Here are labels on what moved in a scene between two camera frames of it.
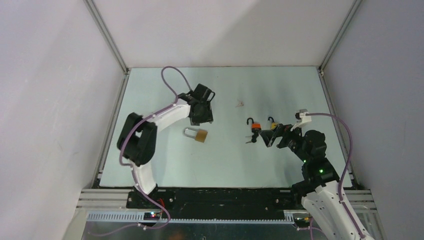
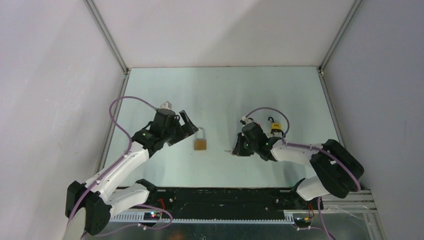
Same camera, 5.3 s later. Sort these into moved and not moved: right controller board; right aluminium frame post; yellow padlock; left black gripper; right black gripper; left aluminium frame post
Moved: left black gripper; right black gripper
Not moved: right aluminium frame post; right controller board; left aluminium frame post; yellow padlock
